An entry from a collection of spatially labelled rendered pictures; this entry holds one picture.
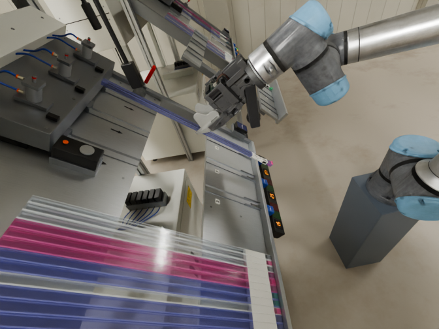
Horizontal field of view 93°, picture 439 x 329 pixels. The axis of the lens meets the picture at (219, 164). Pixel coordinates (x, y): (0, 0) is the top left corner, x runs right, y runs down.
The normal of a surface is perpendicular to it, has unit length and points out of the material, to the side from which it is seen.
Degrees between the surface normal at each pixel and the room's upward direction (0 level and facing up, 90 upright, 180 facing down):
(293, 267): 0
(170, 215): 0
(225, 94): 90
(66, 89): 43
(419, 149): 8
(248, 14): 90
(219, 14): 90
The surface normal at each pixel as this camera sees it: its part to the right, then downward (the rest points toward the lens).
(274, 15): 0.13, 0.69
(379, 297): -0.20, -0.69
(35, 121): 0.53, -0.60
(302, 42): -0.11, 0.60
